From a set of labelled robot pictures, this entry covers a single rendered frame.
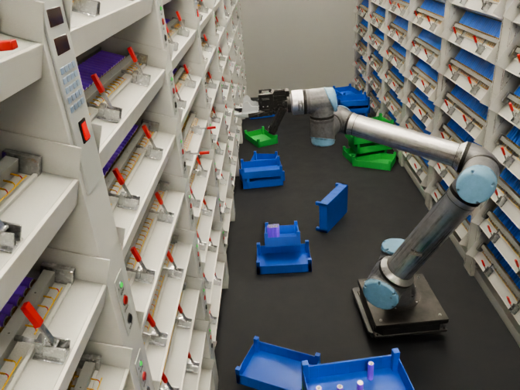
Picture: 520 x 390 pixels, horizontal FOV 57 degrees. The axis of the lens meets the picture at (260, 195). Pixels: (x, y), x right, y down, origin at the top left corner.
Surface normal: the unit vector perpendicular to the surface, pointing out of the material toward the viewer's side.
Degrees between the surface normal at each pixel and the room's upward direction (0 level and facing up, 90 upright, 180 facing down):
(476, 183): 84
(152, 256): 18
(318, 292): 0
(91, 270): 90
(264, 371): 0
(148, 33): 90
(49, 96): 90
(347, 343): 0
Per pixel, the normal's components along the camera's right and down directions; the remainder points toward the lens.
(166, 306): 0.25, -0.86
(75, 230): 0.00, 0.46
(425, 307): -0.06, -0.87
